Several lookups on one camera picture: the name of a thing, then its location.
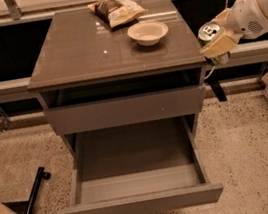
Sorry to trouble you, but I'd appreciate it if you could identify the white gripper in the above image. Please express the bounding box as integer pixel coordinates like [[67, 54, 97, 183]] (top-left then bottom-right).
[[199, 0, 268, 59]]

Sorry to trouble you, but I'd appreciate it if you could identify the green soda can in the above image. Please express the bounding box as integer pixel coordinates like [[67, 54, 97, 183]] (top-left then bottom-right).
[[197, 22, 230, 66]]

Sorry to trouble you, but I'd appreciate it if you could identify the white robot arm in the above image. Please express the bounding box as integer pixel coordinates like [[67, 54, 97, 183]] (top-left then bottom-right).
[[198, 0, 268, 59]]

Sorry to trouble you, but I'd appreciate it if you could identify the grey drawer cabinet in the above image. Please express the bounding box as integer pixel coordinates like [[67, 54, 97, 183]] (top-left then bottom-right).
[[16, 0, 224, 166]]

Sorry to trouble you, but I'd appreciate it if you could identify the open grey middle drawer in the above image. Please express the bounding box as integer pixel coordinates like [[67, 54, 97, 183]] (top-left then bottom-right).
[[58, 116, 223, 214]]

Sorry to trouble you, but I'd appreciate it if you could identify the closed grey top drawer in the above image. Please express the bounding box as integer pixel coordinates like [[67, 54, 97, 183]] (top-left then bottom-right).
[[44, 86, 205, 135]]

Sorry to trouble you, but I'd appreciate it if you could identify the white paper bowl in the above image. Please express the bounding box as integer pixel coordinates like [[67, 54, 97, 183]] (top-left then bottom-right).
[[127, 20, 168, 47]]

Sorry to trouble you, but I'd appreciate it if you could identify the brown yellow chip bag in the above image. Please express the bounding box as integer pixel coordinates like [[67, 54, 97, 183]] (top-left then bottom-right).
[[88, 0, 147, 28]]

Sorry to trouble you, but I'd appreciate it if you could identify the black stand leg with caster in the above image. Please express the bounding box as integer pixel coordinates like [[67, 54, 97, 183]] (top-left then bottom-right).
[[0, 165, 58, 214]]

